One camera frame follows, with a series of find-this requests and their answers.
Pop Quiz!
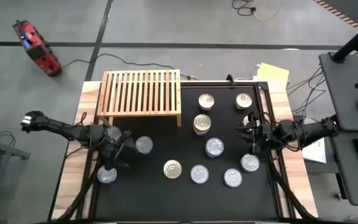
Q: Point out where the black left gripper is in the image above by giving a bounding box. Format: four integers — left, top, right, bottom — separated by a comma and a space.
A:
103, 131, 138, 169

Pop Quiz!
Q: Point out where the yellow paper folder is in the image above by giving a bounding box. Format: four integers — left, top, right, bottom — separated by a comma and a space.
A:
255, 62, 291, 91

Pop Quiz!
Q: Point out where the grey side desk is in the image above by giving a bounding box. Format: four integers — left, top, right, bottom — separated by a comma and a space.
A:
318, 51, 358, 208

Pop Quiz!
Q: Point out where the long black floor cable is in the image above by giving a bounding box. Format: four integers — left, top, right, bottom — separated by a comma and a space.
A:
60, 52, 192, 80

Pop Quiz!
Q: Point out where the blue salmon can gold lid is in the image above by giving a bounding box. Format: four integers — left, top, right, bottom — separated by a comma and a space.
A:
163, 159, 183, 180

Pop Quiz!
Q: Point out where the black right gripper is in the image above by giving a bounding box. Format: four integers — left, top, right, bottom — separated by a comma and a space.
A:
236, 112, 275, 154

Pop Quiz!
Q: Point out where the pale gold lid can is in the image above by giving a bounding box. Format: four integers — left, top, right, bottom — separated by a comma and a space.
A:
197, 93, 216, 111

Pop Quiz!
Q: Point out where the green label tuna can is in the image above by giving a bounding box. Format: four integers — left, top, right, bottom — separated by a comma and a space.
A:
190, 164, 210, 185

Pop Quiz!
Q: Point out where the white paper sheet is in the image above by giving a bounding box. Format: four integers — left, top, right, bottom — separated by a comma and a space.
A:
301, 117, 328, 164

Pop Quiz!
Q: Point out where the yellow floor cable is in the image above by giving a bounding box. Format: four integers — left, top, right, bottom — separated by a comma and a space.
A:
252, 0, 287, 22

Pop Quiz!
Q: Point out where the black pole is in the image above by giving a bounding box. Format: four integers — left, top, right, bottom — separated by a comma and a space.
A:
331, 15, 358, 65

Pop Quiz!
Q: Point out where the wooden slatted shelf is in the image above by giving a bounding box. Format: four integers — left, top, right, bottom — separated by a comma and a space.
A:
96, 69, 182, 128

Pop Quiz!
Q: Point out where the hazard striped floor ramp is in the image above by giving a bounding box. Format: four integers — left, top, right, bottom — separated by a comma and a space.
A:
312, 0, 358, 32

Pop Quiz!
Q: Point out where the looped black floor cable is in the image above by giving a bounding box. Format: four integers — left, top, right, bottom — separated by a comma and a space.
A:
231, 0, 257, 17

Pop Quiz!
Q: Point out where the gold lid can marked eight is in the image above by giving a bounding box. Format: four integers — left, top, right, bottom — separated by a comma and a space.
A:
235, 92, 254, 111

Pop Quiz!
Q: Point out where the black cable beside desk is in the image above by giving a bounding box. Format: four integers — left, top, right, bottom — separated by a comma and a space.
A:
286, 67, 328, 116

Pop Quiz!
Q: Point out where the grey metal stand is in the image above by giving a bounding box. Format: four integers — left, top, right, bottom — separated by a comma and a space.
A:
0, 124, 32, 224

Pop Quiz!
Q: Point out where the black table mat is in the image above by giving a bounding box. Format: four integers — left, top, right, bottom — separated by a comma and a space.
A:
93, 83, 281, 222

